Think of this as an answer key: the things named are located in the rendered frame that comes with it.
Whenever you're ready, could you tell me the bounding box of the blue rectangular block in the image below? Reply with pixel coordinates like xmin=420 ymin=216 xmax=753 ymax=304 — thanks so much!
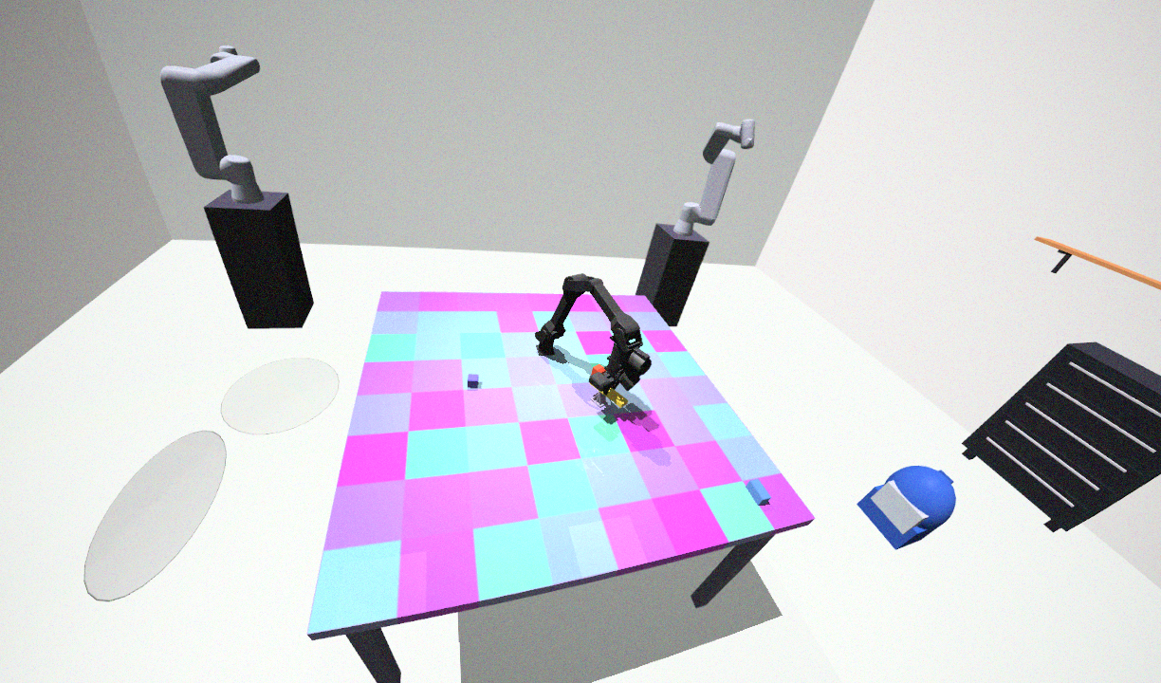
xmin=747 ymin=479 xmax=771 ymax=506

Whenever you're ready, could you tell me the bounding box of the yellow bar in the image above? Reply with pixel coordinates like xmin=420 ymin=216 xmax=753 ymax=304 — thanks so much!
xmin=591 ymin=364 xmax=628 ymax=408

